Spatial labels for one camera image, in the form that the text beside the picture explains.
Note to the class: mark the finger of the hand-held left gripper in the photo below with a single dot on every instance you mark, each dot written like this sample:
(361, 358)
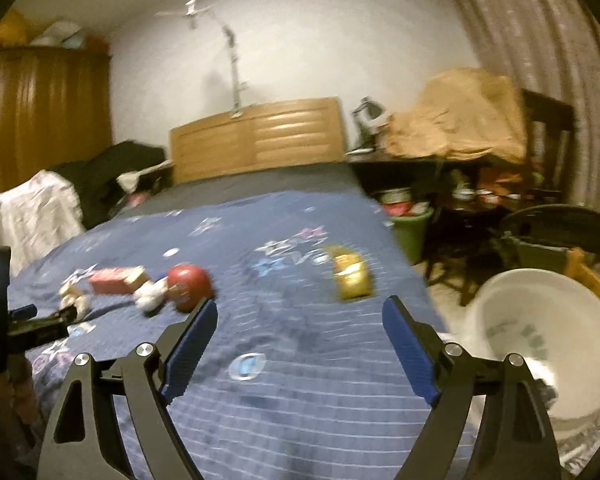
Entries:
(45, 325)

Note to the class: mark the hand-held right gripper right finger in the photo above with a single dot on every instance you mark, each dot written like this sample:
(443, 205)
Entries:
(410, 350)

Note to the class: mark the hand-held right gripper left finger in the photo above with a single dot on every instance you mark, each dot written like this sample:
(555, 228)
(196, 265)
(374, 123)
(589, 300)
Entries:
(192, 350)

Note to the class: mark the yellow gold toy block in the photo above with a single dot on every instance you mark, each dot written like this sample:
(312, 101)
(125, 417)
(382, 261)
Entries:
(352, 280)

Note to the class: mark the white plastic basin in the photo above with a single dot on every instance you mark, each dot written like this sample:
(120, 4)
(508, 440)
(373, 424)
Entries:
(530, 310)

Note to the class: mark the person's left hand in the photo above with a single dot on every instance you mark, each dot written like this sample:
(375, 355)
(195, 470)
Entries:
(15, 390)

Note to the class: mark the beige foam block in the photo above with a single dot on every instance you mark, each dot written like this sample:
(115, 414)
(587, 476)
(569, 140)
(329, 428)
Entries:
(77, 302)

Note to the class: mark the red round ball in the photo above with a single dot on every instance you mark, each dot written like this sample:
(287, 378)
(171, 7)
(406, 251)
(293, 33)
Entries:
(187, 285)

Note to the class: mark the white crumpled tissue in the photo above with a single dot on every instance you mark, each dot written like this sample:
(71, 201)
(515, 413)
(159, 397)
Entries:
(150, 297)

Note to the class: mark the red cardboard box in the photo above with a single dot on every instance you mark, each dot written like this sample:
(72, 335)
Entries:
(112, 280)

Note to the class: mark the white crumpled cloth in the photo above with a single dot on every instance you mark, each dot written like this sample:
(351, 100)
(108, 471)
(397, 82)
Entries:
(30, 220)

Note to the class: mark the small white cap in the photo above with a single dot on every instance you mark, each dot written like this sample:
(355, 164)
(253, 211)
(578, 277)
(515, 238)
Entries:
(170, 252)

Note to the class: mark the blue checked star blanket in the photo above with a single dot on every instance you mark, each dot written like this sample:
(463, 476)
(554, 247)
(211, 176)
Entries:
(290, 310)

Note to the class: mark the green plastic bin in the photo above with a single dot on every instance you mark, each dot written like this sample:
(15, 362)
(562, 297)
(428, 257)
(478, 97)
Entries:
(412, 235)

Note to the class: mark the black clothing pile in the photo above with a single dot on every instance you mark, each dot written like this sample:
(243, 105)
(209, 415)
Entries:
(110, 165)

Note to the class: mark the small white cloth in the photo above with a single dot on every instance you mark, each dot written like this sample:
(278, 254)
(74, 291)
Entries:
(140, 175)

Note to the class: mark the dark grey bed sheet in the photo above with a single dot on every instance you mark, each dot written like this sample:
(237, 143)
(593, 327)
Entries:
(260, 182)

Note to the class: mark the brown wooden wardrobe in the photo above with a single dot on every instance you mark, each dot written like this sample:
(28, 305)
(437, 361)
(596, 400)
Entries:
(40, 120)

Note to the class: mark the yellow wooden chair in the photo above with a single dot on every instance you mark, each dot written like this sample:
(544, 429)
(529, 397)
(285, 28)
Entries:
(590, 275)

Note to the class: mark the wooden headboard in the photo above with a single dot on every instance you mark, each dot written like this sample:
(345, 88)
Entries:
(280, 135)

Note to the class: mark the brown cloth pile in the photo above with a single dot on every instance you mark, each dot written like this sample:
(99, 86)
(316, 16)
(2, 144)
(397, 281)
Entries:
(455, 120)

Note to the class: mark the dark wooden desk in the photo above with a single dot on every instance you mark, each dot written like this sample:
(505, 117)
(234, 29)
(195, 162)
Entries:
(550, 120)

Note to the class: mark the pale storage box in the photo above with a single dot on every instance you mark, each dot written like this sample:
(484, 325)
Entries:
(60, 35)

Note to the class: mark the patterned curtain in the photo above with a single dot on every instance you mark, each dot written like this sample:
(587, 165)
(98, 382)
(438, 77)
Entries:
(540, 35)

